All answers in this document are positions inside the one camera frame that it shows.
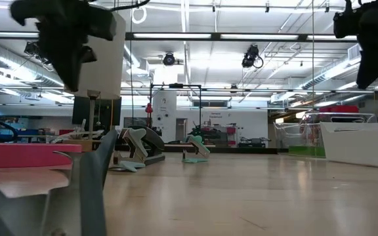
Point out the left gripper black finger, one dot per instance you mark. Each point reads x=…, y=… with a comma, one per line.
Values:
x=90, y=54
x=67, y=62

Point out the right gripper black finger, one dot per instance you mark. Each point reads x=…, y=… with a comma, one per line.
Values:
x=346, y=23
x=376, y=55

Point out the light blue staple remover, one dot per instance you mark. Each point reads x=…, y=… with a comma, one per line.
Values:
x=136, y=144

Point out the red tape roll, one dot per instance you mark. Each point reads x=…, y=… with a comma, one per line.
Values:
x=28, y=155

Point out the black staple remover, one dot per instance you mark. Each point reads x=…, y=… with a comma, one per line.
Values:
x=92, y=196

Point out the teal staple remover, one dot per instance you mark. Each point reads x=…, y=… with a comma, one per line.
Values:
x=200, y=149

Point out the white shade wooden base lamp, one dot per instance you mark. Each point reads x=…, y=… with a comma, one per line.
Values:
x=107, y=72

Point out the black ceiling spotlight cluster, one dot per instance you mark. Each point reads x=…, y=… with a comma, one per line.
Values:
x=31, y=49

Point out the black monitor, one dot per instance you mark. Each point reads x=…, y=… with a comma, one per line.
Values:
x=110, y=111

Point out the red storage bin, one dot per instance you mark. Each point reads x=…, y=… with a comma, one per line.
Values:
x=340, y=109

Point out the red figure on pole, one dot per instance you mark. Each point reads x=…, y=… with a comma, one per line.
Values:
x=149, y=108

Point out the grey door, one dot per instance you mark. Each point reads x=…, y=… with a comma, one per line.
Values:
x=181, y=129

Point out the clear plastic container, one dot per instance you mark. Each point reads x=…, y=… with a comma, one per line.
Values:
x=284, y=137

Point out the black ceiling beam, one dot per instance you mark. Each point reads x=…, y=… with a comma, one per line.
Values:
x=215, y=36

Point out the silver ventilation duct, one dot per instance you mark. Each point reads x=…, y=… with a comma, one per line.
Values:
x=18, y=70

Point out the round black ceiling camera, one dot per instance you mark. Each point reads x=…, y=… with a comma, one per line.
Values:
x=169, y=59

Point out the black gantry frame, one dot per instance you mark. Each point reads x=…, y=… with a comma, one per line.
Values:
x=176, y=86

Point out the black table frame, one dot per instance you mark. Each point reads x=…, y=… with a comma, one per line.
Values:
x=241, y=150

